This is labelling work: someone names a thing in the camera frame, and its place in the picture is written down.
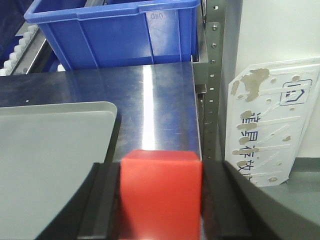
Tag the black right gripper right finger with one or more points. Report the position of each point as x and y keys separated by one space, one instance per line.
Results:
x=232 y=208

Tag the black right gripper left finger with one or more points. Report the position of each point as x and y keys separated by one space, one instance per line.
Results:
x=93 y=213

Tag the red cube block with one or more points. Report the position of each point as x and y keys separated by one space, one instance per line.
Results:
x=160 y=194

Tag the grey metal tray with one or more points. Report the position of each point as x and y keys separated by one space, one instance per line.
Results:
x=46 y=153

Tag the white peeling sign board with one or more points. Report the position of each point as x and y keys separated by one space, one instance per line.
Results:
x=269 y=106

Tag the blue plastic bin right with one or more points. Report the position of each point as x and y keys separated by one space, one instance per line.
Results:
x=119 y=33

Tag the perforated metal shelf post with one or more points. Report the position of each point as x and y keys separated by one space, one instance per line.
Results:
x=208 y=70

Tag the white roller conveyor rail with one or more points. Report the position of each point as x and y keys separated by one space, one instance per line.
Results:
x=18 y=50

